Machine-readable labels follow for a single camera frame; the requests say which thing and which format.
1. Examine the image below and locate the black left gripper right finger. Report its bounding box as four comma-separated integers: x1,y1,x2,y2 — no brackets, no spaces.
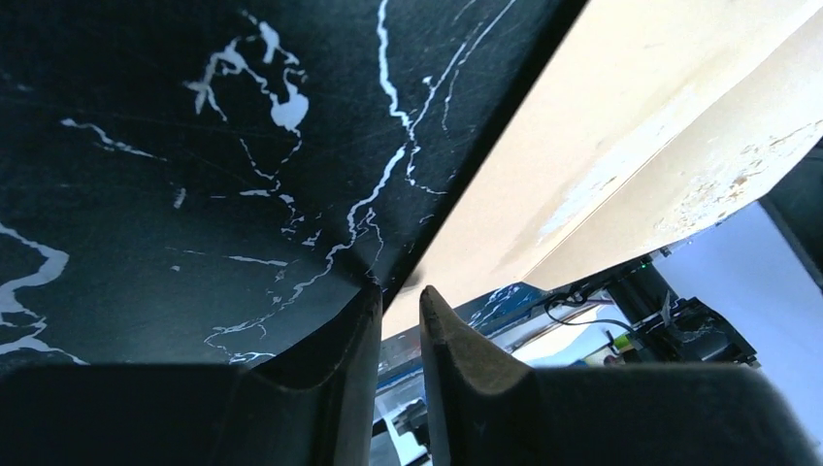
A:
419,286,817,465

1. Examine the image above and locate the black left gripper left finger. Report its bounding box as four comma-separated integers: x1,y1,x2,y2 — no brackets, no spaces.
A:
1,284,382,465

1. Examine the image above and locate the orange paper envelope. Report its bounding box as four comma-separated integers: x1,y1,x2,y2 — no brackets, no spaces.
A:
382,1,822,338

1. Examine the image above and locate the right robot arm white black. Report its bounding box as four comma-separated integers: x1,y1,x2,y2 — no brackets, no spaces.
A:
540,255,760,368

